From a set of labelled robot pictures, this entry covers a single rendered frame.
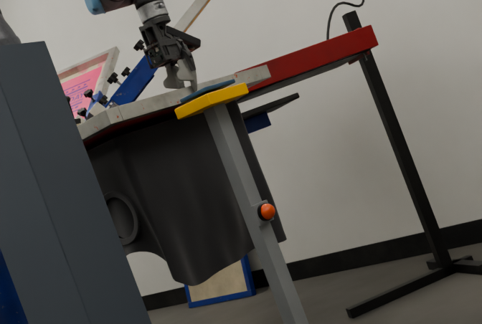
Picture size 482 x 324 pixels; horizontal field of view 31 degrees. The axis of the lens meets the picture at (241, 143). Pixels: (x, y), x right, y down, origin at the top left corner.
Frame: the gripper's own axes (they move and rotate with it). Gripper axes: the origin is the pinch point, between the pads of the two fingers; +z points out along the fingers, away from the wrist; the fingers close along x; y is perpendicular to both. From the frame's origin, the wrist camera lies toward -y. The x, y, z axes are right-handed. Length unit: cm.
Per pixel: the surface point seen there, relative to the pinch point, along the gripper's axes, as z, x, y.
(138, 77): -22, -79, -49
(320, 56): -6, -49, -116
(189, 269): 43.3, -9.6, 14.8
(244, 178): 26.6, 20.5, 12.9
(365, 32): -8, -38, -135
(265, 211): 35.6, 23.7, 13.8
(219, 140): 16.3, 18.6, 14.2
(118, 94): -18, -83, -42
